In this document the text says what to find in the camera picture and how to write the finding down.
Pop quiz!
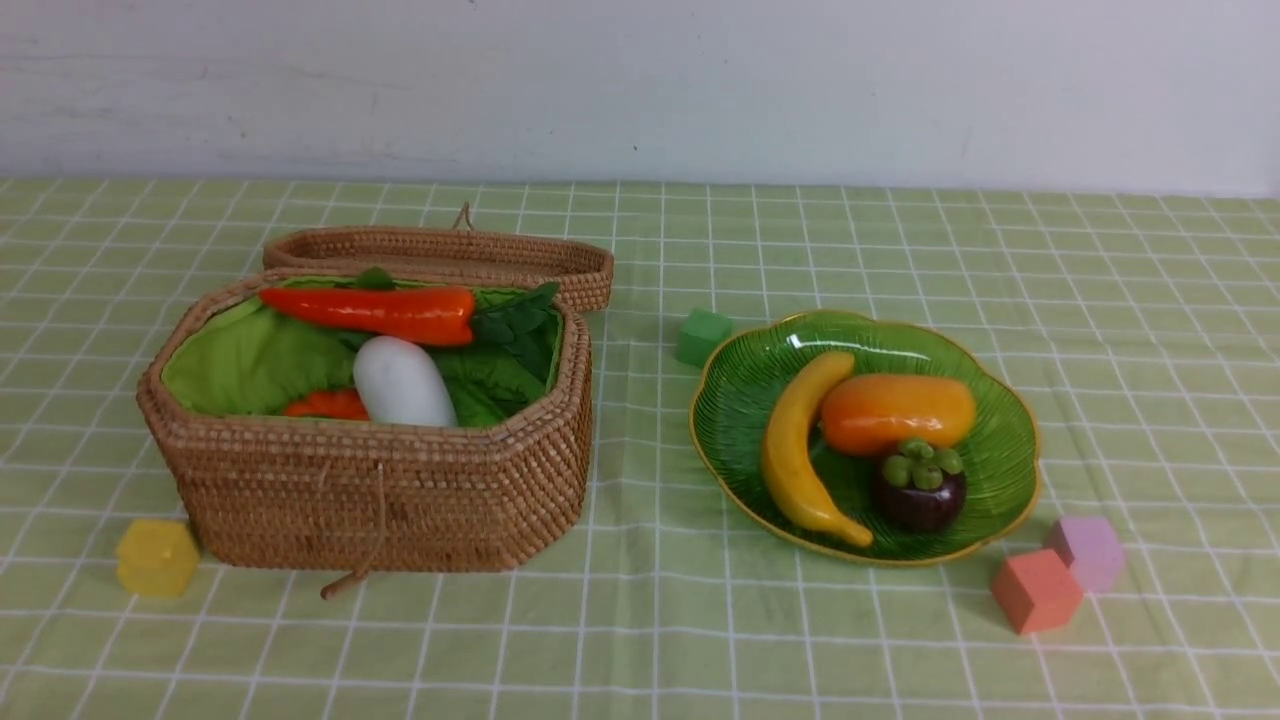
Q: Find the wicker basket lid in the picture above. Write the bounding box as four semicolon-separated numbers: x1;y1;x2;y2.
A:
262;204;614;313

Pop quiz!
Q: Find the woven wicker basket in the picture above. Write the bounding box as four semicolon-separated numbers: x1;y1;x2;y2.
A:
136;266;594;597

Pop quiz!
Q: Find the green foam cube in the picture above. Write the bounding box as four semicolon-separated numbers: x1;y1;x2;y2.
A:
675;307;733;368

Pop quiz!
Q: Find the yellow foam cube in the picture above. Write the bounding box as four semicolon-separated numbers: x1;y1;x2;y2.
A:
116;518;201;598

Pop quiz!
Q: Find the orange tomato with leaves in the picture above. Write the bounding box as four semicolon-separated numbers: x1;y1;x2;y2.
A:
282;387;370;421

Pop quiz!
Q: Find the green checkered tablecloth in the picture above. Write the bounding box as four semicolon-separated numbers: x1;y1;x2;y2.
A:
1;178;1279;719

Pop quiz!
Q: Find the red chili pepper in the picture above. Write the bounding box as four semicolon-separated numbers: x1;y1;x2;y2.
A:
259;284;477;348

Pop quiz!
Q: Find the white radish with leaves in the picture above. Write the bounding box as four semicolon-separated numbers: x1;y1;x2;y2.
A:
352;282;562;429

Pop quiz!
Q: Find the yellow banana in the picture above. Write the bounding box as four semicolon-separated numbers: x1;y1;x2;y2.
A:
762;351;874;548

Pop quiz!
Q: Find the pink foam cube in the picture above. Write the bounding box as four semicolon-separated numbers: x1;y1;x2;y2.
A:
1044;515;1126;593

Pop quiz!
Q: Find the purple mangosteen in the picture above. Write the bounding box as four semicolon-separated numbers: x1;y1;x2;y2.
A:
870;437;968;533

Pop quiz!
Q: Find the orange mango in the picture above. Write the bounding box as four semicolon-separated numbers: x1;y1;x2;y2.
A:
818;373;977;457

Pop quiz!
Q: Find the green glass plate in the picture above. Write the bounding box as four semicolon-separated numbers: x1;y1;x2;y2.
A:
687;309;1044;568

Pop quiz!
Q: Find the orange foam cube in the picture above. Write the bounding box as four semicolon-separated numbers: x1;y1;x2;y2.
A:
991;548;1084;635

